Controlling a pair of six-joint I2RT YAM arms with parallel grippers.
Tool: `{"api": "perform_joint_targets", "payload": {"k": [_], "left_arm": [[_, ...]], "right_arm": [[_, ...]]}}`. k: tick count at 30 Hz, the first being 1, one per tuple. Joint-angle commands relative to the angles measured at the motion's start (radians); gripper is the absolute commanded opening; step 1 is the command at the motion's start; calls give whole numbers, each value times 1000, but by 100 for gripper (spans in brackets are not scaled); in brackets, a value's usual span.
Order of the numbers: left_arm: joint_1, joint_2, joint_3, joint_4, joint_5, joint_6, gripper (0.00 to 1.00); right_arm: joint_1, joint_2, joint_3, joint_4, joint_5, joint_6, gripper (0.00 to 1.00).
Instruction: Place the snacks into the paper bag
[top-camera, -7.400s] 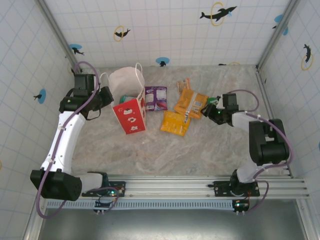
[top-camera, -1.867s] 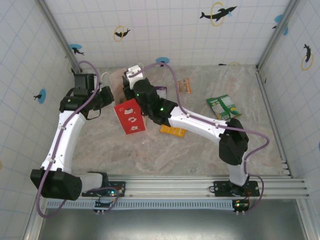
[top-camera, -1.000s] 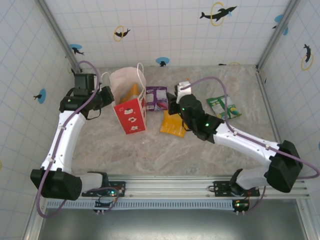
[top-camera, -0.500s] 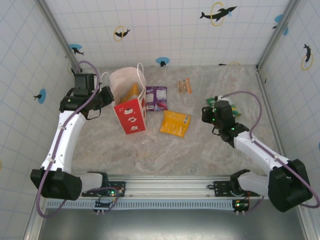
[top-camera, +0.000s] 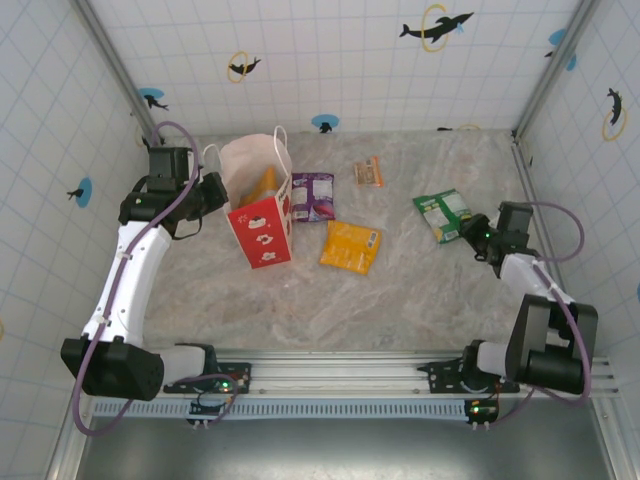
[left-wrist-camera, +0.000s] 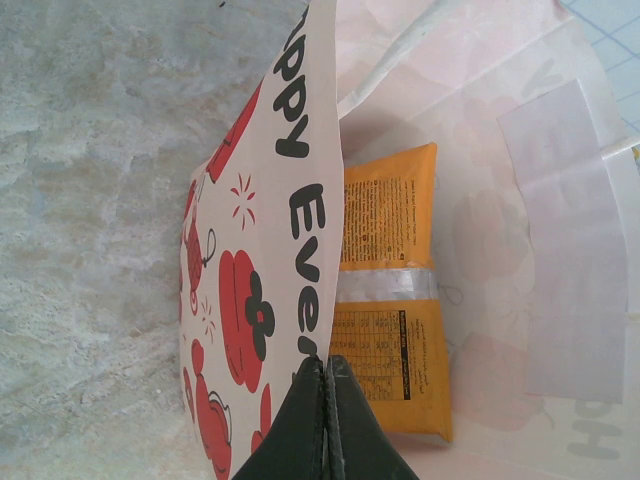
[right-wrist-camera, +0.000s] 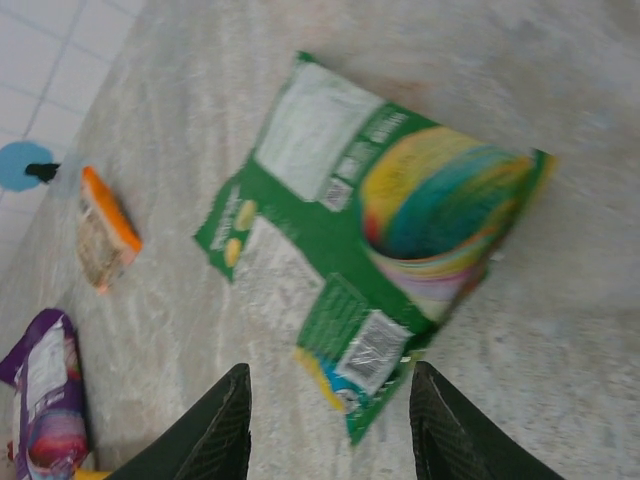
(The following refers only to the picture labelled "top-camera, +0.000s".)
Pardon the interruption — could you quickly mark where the green snack bag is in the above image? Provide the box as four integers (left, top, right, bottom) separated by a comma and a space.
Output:
412, 188, 474, 245

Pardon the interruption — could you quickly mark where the red and white paper bag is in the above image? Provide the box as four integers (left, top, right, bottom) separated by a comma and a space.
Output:
202, 124, 295, 271

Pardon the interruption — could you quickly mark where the purple snack bag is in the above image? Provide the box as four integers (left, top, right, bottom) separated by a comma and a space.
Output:
289, 171, 337, 225

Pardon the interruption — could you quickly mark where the small orange snack bar pack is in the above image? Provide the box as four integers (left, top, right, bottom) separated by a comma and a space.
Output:
353, 155, 386, 189

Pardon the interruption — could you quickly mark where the yellow snack bag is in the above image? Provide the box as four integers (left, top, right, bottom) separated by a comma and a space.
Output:
318, 219, 384, 276

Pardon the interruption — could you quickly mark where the blue circle dolphin sticker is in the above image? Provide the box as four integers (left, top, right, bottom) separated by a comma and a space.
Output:
544, 28, 579, 72
66, 177, 94, 208
138, 87, 170, 112
311, 113, 340, 135

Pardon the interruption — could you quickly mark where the aluminium side rail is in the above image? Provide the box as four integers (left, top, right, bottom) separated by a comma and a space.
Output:
510, 130, 551, 251

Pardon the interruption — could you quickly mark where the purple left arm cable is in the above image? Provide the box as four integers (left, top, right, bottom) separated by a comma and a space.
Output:
69, 120, 241, 437

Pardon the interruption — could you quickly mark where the small dolphin yellow ring sticker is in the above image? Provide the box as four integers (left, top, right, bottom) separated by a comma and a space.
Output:
227, 49, 263, 84

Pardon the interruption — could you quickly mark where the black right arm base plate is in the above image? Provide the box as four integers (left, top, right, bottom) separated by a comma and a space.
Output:
417, 357, 521, 397

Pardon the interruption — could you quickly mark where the aluminium corner post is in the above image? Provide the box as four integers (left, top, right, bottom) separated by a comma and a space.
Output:
69, 0, 157, 137
513, 0, 600, 140

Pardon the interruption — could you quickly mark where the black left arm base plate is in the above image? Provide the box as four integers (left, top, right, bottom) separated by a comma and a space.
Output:
163, 360, 253, 395

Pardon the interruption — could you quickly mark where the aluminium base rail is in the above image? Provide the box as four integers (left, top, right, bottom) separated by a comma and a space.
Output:
214, 348, 614, 396

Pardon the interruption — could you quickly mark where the large dolphin yellow ring sticker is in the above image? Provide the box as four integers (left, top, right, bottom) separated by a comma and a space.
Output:
398, 3, 475, 54

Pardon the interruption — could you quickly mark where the white slotted cable duct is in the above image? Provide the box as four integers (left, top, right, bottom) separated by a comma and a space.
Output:
92, 397, 622, 420

